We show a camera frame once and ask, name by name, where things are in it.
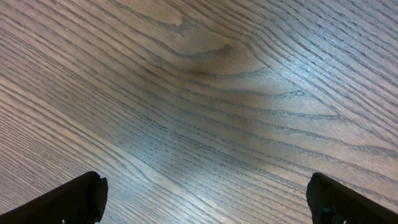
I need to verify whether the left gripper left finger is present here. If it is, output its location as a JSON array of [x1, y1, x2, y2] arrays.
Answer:
[[1, 171, 108, 224]]

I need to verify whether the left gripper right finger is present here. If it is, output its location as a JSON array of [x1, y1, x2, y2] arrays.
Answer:
[[306, 172, 397, 224]]

